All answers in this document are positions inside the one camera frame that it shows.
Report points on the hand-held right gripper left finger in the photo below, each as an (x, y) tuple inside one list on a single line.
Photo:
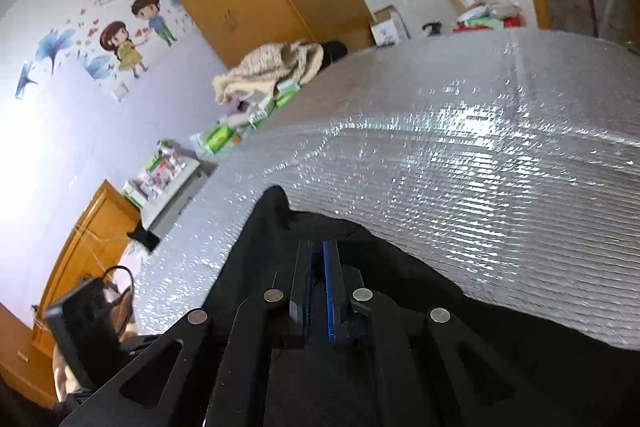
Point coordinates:
[(300, 292)]

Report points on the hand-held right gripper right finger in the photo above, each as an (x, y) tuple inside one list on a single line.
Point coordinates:
[(328, 292)]

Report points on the black garment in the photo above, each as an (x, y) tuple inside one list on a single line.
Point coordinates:
[(260, 257)]

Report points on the person's left forearm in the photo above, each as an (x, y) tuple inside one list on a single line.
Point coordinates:
[(62, 377)]

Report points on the grey drawer cabinet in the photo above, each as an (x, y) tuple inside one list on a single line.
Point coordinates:
[(175, 207)]

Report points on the green tissue pack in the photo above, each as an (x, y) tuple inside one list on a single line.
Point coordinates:
[(219, 141), (287, 94)]

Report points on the group of colourful small cartons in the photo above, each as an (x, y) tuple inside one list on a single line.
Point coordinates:
[(155, 174)]

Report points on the green white carton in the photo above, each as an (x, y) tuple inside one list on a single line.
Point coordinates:
[(261, 113)]

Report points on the silver foil mat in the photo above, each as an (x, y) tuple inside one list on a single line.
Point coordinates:
[(450, 132)]

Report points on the dark cloth bundle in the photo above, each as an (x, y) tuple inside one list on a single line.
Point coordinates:
[(335, 54)]

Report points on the white box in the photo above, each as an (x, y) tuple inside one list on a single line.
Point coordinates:
[(390, 29)]

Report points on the small black device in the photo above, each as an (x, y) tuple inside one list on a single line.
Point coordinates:
[(432, 29)]

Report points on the light green packet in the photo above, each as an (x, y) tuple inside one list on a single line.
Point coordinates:
[(482, 22)]

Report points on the red box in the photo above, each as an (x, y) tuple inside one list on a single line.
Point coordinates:
[(515, 23)]

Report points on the grey plastic parcel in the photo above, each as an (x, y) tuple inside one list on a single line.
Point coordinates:
[(502, 7)]

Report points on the white wall switch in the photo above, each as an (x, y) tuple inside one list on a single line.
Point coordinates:
[(120, 93)]

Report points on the cartoon couple wall sticker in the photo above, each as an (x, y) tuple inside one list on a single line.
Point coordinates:
[(120, 42)]

